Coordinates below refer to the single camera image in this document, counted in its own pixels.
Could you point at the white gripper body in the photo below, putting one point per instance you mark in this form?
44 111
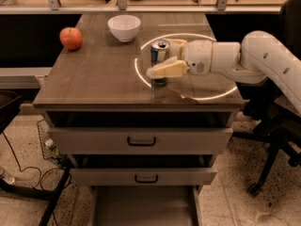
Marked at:
198 56

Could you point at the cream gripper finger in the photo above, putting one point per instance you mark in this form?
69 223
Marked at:
175 47
170 68

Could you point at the redbull can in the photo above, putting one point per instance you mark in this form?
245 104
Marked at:
158 52

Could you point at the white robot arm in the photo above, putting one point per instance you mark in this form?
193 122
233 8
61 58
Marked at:
257 57

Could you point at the white bowl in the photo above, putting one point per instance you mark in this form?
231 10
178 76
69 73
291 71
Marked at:
124 27

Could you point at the grey drawer cabinet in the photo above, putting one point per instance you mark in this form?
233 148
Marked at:
96 97

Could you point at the red apple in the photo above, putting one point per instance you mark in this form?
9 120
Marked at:
71 38

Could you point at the open bottom drawer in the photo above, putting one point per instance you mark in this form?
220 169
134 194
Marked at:
145 206

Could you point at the black stand at left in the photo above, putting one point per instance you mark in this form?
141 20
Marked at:
32 179

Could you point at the top drawer black handle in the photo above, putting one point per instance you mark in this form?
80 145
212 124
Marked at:
141 143

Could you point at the drawer black handle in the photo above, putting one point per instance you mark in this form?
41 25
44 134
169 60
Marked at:
141 143
146 179

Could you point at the middle drawer black handle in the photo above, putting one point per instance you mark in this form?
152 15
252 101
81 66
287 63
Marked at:
146 179

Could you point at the metal rail frame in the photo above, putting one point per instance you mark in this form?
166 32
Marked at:
87 6

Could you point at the wire mesh basket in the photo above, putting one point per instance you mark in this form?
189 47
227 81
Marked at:
48 148

